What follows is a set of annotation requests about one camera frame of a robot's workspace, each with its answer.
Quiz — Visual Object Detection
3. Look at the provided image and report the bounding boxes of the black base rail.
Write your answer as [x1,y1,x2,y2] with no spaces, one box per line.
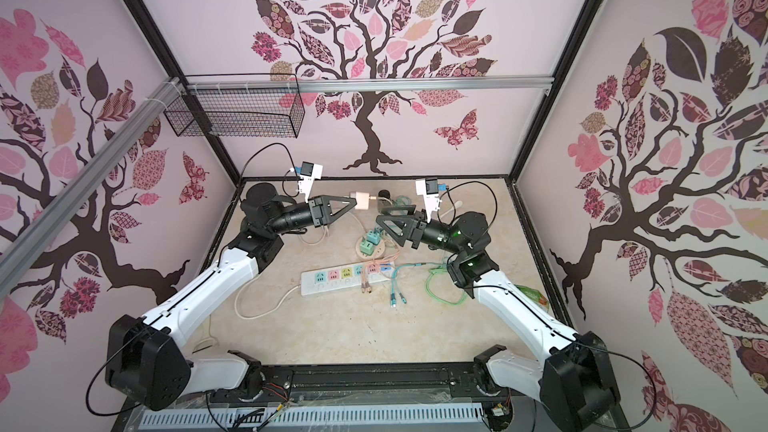
[113,359,631,432]

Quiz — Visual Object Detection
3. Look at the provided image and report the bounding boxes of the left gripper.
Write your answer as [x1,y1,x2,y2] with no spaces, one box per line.
[269,194,357,234]

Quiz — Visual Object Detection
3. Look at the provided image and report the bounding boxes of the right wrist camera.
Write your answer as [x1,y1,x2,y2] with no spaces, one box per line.
[415,178,446,219]

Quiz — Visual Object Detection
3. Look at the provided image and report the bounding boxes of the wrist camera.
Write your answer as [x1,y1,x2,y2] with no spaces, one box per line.
[415,178,446,219]
[296,161,323,202]

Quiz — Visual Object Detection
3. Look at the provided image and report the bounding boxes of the pink charger plug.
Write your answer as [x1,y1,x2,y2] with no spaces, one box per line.
[354,192,375,210]

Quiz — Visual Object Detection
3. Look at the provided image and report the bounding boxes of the green snack packet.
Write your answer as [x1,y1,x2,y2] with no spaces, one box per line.
[517,285,550,312]

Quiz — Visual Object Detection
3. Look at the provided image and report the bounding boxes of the round pink power socket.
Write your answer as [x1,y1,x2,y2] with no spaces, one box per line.
[354,237,386,261]

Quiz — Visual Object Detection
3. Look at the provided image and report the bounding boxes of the white cable duct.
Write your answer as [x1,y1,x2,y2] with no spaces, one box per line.
[131,403,485,431]

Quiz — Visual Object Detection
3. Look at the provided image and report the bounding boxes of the white power strip cord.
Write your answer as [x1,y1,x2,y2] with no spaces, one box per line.
[191,275,301,352]

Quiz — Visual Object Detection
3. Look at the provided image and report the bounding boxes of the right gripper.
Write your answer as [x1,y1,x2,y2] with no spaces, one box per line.
[380,205,467,262]

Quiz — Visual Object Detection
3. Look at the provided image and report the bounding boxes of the teal charger plug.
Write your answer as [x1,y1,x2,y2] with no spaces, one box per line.
[366,229,382,245]

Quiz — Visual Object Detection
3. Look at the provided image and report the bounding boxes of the tangled charging cables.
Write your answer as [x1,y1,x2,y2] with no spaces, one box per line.
[356,188,472,310]

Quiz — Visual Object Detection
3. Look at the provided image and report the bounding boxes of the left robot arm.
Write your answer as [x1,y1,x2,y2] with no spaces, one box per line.
[104,183,357,411]

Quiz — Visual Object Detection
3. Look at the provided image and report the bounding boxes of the white multicolour power strip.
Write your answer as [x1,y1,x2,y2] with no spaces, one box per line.
[300,261,395,297]

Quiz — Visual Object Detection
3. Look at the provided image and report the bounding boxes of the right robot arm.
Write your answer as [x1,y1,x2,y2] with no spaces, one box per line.
[376,208,620,431]

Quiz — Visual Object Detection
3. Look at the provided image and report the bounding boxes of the black wire basket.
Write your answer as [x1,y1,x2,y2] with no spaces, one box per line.
[164,72,305,139]

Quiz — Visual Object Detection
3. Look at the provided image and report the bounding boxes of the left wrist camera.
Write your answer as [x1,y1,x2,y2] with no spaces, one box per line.
[296,161,323,202]

